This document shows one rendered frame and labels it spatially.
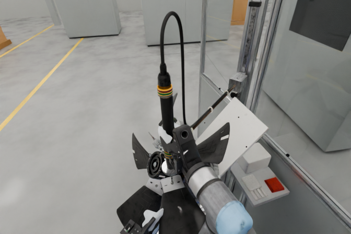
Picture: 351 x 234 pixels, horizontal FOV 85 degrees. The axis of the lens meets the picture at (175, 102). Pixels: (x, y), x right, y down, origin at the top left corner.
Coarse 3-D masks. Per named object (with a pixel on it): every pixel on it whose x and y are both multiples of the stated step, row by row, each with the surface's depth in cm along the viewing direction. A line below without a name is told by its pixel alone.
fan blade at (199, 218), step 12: (168, 192) 76; (180, 192) 77; (168, 204) 73; (180, 204) 73; (192, 204) 73; (168, 216) 70; (180, 216) 70; (192, 216) 70; (204, 216) 70; (168, 228) 68; (180, 228) 67; (192, 228) 67
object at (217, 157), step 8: (224, 128) 76; (216, 136) 75; (200, 144) 80; (208, 144) 73; (216, 144) 69; (224, 144) 66; (200, 152) 71; (208, 152) 68; (216, 152) 65; (224, 152) 63; (208, 160) 64; (216, 160) 62
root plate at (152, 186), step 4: (148, 180) 89; (152, 180) 89; (156, 180) 88; (160, 180) 88; (148, 184) 89; (152, 184) 89; (160, 184) 88; (152, 188) 88; (156, 188) 88; (160, 188) 88; (156, 192) 88; (160, 192) 88
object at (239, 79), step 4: (240, 72) 110; (232, 76) 107; (236, 76) 107; (240, 76) 107; (244, 76) 107; (232, 80) 105; (236, 80) 104; (240, 80) 103; (244, 80) 106; (232, 84) 106; (236, 84) 105; (240, 84) 103; (244, 84) 109; (228, 88) 109; (236, 88) 106; (240, 88) 105
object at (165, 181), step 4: (176, 176) 83; (180, 176) 83; (164, 180) 81; (168, 180) 81; (176, 180) 82; (180, 180) 82; (164, 184) 80; (168, 184) 80; (172, 184) 80; (176, 184) 80; (180, 184) 80; (164, 188) 78; (168, 188) 79; (172, 188) 79; (176, 188) 79; (164, 192) 77
